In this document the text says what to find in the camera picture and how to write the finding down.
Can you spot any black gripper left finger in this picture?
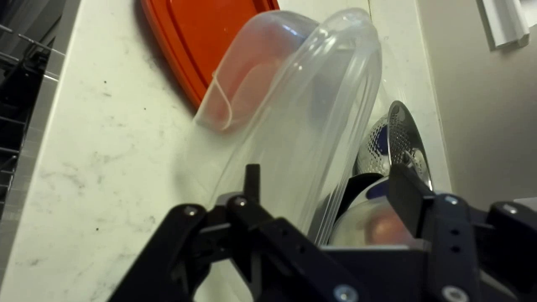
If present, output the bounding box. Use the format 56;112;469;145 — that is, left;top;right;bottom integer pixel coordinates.
106;164;366;302

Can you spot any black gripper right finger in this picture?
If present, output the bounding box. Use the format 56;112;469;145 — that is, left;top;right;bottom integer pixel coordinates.
386;164;537;302

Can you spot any clear plastic lunch box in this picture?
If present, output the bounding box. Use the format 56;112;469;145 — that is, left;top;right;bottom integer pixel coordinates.
192;6;386;249

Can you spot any orange plastic lid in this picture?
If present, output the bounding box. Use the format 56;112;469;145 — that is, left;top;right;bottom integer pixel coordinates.
138;0;282;112

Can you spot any white wall cabinet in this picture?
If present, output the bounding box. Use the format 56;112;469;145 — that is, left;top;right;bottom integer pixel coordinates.
475;0;532;53

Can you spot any grey wire dish rack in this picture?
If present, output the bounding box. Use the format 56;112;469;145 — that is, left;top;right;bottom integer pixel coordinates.
0;0;69;217

